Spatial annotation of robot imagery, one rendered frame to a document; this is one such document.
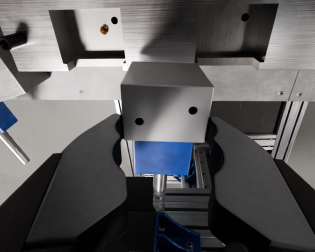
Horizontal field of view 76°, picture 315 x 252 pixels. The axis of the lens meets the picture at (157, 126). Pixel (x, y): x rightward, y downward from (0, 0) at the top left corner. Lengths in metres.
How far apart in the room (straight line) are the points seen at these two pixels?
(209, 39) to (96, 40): 0.10
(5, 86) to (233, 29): 0.24
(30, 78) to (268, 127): 1.00
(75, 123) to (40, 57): 1.20
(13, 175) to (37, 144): 0.45
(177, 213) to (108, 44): 0.42
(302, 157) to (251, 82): 1.36
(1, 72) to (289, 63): 0.27
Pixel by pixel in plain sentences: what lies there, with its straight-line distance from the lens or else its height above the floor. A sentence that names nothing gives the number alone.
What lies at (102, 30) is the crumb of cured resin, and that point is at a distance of 0.19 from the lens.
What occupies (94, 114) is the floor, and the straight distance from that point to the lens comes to 1.31.
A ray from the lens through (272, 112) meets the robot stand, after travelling 1.06.
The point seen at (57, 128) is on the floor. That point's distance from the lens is 1.48.
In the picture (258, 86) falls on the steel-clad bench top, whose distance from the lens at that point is 0.29.
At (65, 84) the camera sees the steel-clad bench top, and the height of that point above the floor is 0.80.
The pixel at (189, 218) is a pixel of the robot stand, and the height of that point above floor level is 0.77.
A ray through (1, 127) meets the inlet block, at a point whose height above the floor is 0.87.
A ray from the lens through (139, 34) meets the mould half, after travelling 0.17.
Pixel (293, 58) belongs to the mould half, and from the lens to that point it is 0.19.
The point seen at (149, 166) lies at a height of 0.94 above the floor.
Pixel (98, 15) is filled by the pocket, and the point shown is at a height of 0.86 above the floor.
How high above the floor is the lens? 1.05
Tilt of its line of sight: 57 degrees down
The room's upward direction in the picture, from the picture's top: 172 degrees counter-clockwise
